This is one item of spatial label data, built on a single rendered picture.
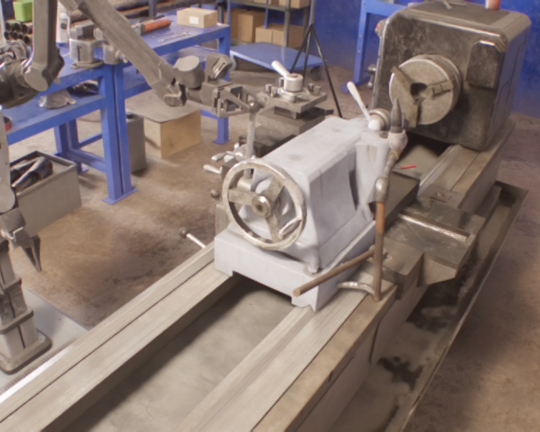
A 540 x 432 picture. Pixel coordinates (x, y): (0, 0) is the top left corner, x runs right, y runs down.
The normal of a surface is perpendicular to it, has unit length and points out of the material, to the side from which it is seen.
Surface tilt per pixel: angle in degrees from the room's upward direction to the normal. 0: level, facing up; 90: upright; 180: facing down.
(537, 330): 0
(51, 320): 0
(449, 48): 90
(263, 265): 90
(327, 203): 73
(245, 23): 90
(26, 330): 90
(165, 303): 0
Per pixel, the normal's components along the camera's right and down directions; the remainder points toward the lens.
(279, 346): 0.65, -0.32
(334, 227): 0.78, -0.04
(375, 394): 0.04, -0.84
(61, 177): 0.86, 0.31
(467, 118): -0.55, 0.43
